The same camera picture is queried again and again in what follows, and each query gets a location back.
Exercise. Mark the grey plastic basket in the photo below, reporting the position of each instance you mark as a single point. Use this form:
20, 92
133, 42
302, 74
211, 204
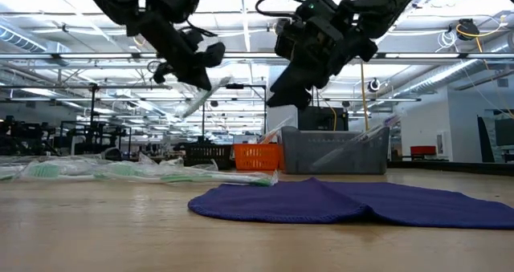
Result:
305, 151

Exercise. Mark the black monitor screen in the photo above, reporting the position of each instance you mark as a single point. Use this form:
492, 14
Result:
321, 119

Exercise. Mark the black metal frame stand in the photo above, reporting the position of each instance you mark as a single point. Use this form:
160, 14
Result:
241, 86

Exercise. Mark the red box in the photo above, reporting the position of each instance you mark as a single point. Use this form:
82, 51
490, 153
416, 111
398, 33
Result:
423, 151

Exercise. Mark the black plastic basket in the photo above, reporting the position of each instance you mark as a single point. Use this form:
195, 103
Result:
206, 155

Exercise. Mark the black background workstations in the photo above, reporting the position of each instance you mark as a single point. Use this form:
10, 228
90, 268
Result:
24, 137

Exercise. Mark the black table edge rail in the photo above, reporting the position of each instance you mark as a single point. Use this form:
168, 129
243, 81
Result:
462, 167

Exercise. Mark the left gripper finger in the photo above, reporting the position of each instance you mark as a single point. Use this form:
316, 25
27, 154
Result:
190, 79
202, 78

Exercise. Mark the purple toothbrush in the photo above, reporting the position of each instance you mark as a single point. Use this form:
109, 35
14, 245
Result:
385, 121

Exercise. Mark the red toothbrush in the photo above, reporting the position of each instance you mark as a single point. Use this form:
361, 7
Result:
277, 131

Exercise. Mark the white building pillar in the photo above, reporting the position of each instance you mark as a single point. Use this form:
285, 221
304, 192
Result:
281, 123

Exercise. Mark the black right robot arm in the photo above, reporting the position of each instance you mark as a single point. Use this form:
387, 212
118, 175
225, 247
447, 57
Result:
385, 3

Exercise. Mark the orange plastic basket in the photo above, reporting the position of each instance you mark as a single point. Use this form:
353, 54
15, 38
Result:
255, 157

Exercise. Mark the purple knitted cloth mat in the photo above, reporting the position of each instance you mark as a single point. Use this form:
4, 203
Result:
321, 204

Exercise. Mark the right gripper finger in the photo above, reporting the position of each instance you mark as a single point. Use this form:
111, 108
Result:
301, 77
291, 99

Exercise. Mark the wrapped long green toothbrush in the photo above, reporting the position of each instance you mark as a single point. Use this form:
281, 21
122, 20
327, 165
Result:
241, 179

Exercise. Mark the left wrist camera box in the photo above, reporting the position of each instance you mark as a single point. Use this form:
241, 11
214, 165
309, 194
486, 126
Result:
176, 1

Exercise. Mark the dark wall panel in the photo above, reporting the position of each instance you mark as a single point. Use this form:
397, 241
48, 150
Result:
488, 143

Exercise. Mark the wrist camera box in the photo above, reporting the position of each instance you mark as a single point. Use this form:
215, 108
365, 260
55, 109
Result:
319, 9
176, 1

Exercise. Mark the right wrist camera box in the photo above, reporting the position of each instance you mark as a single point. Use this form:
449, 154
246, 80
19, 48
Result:
319, 9

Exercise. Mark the wrapped green bristle toothbrush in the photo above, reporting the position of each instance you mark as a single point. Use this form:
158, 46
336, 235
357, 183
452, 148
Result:
44, 171

